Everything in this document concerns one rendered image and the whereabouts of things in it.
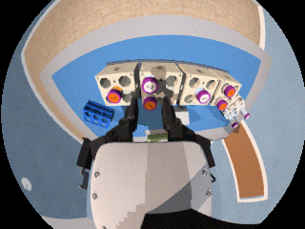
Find blue bench mat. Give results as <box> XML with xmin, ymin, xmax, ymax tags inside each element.
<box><xmin>51</xmin><ymin>34</ymin><xmax>261</xmax><ymax>137</ymax></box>

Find white tube rack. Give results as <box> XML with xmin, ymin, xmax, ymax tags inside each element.
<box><xmin>221</xmin><ymin>94</ymin><xmax>245</xmax><ymax>121</ymax></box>

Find orange tube with purple cap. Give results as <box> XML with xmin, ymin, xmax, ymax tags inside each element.
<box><xmin>107</xmin><ymin>86</ymin><xmax>123</xmax><ymax>104</ymax></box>

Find blue tube rack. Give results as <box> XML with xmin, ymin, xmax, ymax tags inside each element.
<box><xmin>83</xmin><ymin>100</ymin><xmax>114</xmax><ymax>129</ymax></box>

